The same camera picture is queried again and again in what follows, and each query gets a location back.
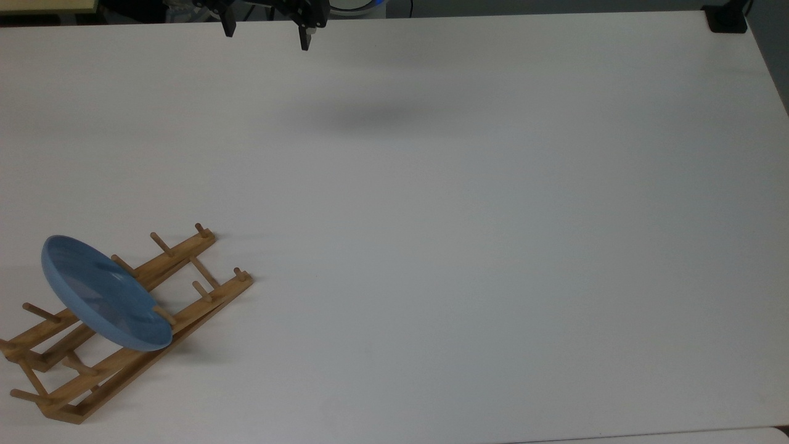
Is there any blue round plate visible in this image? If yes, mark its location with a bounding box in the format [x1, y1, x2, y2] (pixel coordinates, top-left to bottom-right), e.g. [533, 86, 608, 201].
[41, 235, 173, 352]

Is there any wooden plate rack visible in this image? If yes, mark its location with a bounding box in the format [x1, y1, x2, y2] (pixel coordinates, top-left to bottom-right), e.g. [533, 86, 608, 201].
[0, 223, 254, 425]

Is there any black table clamp mount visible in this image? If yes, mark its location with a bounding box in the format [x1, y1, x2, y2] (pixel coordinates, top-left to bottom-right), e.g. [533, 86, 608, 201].
[701, 0, 750, 34]

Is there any light wooden desk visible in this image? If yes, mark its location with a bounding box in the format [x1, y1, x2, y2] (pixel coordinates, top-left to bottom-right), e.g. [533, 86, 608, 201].
[0, 0, 100, 15]

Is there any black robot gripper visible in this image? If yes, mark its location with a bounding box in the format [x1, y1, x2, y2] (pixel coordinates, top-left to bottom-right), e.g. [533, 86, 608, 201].
[191, 0, 331, 52]

